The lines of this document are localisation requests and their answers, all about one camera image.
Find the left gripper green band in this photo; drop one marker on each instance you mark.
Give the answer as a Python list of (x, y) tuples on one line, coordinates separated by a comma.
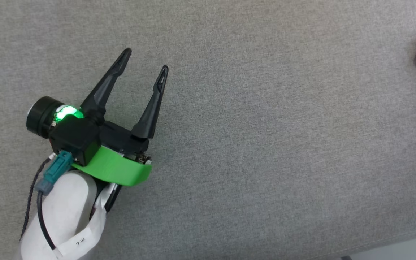
[(121, 166)]

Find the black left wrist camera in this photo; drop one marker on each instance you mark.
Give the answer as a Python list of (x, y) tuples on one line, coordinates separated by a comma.
[(74, 135)]

